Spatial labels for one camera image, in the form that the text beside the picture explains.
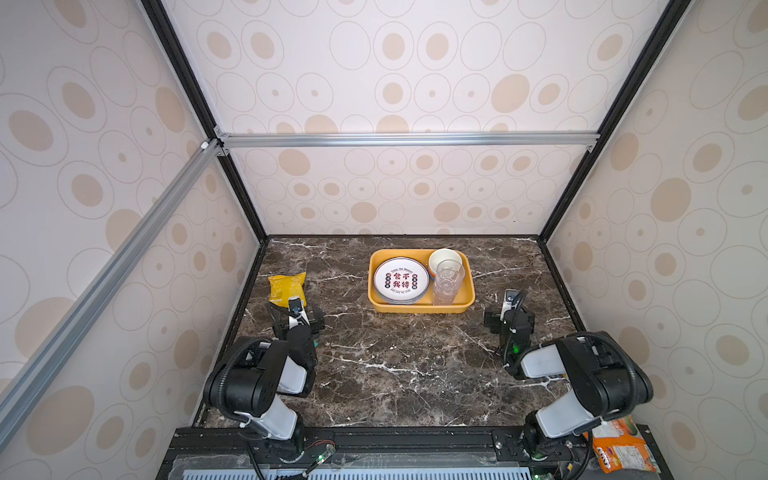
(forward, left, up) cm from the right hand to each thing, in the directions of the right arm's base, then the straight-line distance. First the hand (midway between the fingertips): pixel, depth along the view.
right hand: (510, 305), depth 93 cm
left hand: (-1, +63, +6) cm, 64 cm away
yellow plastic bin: (+5, +12, -3) cm, 14 cm away
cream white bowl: (+20, +20, +1) cm, 28 cm away
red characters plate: (+12, +34, -2) cm, 36 cm away
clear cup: (+6, +19, +8) cm, 22 cm away
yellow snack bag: (+9, +74, -1) cm, 74 cm away
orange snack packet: (-38, -17, -3) cm, 41 cm away
